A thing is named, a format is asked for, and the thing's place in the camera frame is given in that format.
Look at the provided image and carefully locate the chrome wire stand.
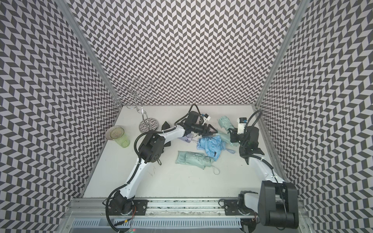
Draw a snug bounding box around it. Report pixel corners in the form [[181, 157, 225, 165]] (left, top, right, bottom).
[[115, 78, 159, 133]]

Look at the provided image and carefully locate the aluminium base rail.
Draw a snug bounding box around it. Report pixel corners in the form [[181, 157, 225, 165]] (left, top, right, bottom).
[[62, 197, 309, 233]]

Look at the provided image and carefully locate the aluminium corner post left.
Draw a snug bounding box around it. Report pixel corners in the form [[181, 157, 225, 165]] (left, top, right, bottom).
[[54, 0, 122, 107]]

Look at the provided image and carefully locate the pink ribbed glass bowl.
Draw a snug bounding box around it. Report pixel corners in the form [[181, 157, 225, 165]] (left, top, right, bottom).
[[105, 126, 123, 140]]

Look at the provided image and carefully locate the purple umbrella in sleeve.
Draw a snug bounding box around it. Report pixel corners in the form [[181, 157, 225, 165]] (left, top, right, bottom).
[[179, 133, 197, 143]]

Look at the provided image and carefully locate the green glass cup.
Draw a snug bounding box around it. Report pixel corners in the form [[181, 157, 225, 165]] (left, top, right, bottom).
[[114, 128, 130, 148]]

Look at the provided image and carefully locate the mint green umbrella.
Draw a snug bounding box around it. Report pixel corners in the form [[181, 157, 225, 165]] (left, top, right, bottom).
[[175, 151, 220, 175]]

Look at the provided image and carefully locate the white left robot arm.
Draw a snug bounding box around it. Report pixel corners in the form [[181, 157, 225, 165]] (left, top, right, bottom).
[[105, 111, 218, 216]]

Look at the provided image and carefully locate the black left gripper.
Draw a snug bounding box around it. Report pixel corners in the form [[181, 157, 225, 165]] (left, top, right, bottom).
[[191, 122, 218, 136]]

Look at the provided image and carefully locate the aluminium corner post right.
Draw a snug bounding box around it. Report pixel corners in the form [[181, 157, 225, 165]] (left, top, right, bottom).
[[254, 0, 311, 108]]

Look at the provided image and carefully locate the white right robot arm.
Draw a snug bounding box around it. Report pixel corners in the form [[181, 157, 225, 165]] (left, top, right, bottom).
[[229, 126, 299, 230]]

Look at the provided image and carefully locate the blue umbrella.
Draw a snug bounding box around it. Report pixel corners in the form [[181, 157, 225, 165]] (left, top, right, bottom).
[[197, 136, 236, 161]]

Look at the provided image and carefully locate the black umbrella sleeve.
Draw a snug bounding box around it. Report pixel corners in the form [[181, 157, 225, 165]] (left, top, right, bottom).
[[161, 121, 171, 131]]

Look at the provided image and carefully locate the aluminium corner post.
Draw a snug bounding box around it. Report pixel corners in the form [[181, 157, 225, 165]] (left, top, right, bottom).
[[254, 0, 311, 108], [54, 0, 122, 107]]

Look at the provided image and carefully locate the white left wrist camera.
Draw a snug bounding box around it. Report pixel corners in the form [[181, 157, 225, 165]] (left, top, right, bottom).
[[201, 114, 211, 124]]

